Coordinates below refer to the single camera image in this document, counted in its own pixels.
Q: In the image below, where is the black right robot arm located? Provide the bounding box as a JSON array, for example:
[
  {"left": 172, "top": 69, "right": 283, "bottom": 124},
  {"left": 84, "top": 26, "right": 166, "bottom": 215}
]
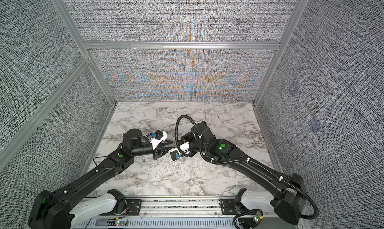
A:
[{"left": 175, "top": 121, "right": 306, "bottom": 225}]

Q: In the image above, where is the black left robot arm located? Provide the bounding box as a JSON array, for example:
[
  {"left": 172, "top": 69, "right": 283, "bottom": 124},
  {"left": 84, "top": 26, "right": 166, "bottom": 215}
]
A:
[{"left": 28, "top": 129, "right": 172, "bottom": 229}]

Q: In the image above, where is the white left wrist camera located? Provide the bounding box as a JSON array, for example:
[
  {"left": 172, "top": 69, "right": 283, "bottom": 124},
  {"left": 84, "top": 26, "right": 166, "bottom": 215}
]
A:
[{"left": 150, "top": 130, "right": 168, "bottom": 150}]

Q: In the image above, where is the black corrugated right cable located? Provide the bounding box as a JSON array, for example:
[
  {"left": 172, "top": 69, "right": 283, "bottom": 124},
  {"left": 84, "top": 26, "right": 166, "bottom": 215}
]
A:
[{"left": 175, "top": 114, "right": 319, "bottom": 229}]

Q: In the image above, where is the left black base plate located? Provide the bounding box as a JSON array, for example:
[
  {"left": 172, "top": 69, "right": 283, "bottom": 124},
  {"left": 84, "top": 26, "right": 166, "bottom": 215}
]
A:
[{"left": 112, "top": 199, "right": 142, "bottom": 216}]

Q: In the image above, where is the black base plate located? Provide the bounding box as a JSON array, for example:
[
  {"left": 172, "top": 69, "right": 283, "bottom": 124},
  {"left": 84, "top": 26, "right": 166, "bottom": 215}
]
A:
[
  {"left": 112, "top": 199, "right": 142, "bottom": 216},
  {"left": 219, "top": 198, "right": 252, "bottom": 216}
]

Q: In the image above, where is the slotted grey cable duct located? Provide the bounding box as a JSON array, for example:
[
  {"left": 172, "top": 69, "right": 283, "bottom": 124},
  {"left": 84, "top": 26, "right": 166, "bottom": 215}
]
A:
[{"left": 75, "top": 218, "right": 235, "bottom": 229}]

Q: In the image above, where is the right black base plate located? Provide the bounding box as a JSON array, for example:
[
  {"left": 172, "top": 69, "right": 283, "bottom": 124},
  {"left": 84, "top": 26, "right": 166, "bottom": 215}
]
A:
[{"left": 219, "top": 198, "right": 252, "bottom": 216}]

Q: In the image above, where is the aluminium front rail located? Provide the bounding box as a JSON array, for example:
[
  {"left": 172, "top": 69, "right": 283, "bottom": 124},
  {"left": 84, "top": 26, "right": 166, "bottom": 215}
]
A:
[{"left": 74, "top": 195, "right": 307, "bottom": 219}]

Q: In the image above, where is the aluminium enclosure frame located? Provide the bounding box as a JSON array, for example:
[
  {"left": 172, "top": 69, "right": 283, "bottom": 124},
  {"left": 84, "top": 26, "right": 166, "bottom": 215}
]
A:
[{"left": 0, "top": 0, "right": 316, "bottom": 197}]

